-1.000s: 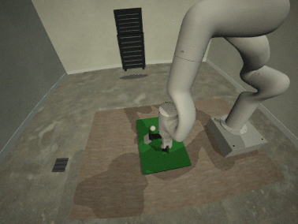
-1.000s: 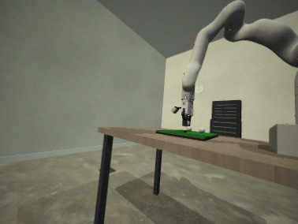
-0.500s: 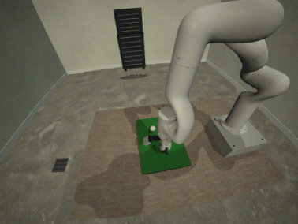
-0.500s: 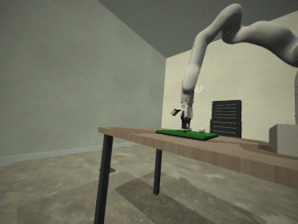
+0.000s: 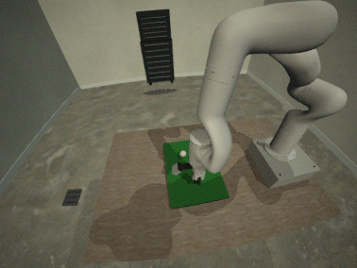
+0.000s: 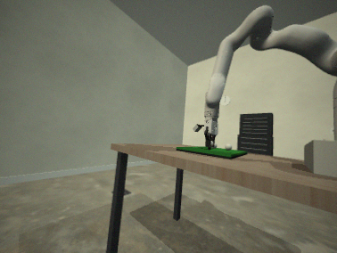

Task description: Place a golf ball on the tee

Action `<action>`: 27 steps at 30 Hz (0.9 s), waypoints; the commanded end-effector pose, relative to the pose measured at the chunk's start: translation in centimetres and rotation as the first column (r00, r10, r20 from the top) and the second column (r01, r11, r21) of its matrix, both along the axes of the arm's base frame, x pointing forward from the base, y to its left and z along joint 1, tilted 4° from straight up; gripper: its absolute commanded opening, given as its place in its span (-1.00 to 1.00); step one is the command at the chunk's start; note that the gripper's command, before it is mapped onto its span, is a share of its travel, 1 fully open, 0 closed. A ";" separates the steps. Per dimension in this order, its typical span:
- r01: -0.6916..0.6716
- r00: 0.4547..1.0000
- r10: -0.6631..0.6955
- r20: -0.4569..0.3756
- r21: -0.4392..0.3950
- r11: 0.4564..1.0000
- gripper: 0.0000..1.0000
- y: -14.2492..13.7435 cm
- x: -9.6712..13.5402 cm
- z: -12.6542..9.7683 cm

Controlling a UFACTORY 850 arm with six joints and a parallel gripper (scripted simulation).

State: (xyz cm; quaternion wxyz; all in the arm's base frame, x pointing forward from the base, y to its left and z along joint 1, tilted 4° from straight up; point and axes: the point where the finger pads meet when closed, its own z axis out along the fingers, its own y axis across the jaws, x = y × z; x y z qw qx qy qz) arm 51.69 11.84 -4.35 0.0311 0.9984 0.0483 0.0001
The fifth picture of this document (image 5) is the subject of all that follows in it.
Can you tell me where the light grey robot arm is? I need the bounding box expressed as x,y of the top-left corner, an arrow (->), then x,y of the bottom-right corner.
172,0 -> 348,176

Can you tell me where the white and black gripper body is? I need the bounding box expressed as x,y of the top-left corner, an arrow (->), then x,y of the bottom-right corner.
192,167 -> 205,180

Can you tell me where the green turf mat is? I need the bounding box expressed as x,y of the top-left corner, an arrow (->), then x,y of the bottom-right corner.
163,140 -> 230,209

